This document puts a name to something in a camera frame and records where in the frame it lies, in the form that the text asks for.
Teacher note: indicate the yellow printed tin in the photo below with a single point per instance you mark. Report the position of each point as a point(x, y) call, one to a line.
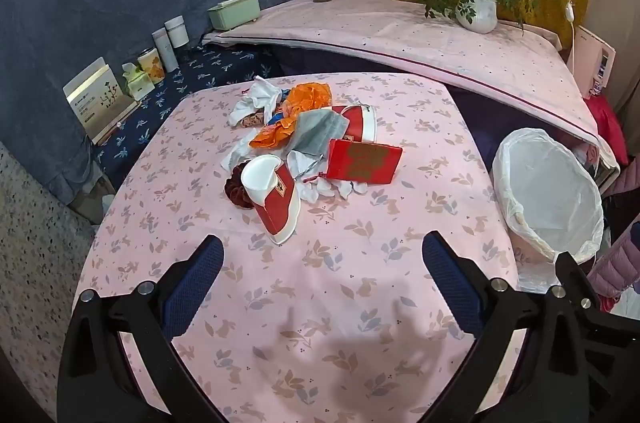
point(151, 67)

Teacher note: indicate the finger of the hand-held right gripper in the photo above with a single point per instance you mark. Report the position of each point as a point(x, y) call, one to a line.
point(575, 278)

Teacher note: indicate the red cloth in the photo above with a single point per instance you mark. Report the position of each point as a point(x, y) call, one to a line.
point(607, 128)

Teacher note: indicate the red white paper cup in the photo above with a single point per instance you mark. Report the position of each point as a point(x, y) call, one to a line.
point(355, 123)
point(280, 208)

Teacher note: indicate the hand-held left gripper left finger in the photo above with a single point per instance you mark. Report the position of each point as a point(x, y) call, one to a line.
point(197, 283)

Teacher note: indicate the green tissue box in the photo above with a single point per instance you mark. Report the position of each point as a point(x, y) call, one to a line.
point(137, 83)

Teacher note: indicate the bin with white plastic liner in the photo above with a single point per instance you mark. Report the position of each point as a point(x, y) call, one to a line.
point(550, 193)

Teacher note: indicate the grey cloth pouch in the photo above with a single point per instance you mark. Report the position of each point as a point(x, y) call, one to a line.
point(315, 133)

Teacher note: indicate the tall white canister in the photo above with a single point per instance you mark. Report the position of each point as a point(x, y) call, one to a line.
point(165, 52)

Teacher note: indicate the dark red scrunchie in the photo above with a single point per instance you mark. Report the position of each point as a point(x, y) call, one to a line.
point(235, 194)

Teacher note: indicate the small blue wrapper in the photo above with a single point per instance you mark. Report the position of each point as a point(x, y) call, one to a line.
point(276, 119)

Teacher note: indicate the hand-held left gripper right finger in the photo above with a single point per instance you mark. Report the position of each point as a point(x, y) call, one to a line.
point(450, 283)

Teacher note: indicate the navy leaf print cloth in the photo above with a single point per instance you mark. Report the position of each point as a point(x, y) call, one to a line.
point(150, 123)

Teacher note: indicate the short white canister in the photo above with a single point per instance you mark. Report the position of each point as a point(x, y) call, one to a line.
point(176, 33)

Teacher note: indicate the white tissue scraps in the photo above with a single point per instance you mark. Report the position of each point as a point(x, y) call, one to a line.
point(325, 189)

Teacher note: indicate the pink down jacket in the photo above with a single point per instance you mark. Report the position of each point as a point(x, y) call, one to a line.
point(620, 263)

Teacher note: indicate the white gold gift box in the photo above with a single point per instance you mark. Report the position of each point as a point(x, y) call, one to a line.
point(97, 100)

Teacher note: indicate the orange plastic bag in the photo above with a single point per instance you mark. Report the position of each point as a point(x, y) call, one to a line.
point(307, 95)
point(270, 137)

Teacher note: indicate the pink rabbit print tablecloth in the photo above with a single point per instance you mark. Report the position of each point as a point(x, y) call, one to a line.
point(325, 303)

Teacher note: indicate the pink water dispenser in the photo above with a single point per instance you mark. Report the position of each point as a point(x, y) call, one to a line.
point(590, 58)

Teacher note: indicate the pale green storage box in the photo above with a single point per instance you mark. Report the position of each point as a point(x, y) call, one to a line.
point(234, 14)

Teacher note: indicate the white crumpled cloth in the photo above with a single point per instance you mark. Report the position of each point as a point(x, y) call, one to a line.
point(255, 100)

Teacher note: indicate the pale pink table cover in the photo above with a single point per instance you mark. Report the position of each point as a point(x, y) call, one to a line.
point(400, 38)

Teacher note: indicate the red gold envelope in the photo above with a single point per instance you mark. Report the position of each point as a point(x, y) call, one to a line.
point(362, 160)

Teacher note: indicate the brown patterned wrapper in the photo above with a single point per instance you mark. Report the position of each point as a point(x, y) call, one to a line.
point(251, 121)

